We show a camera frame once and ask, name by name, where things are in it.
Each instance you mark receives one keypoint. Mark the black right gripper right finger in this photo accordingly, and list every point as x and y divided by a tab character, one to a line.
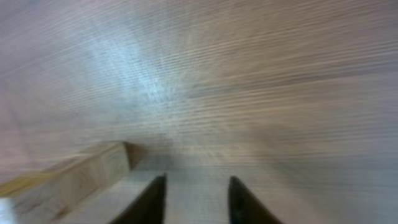
245	208

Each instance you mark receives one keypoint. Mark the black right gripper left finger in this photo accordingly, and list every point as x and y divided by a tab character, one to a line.
148	207

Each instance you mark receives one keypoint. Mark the orange-sided bird block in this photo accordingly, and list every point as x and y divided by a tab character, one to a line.
49	196

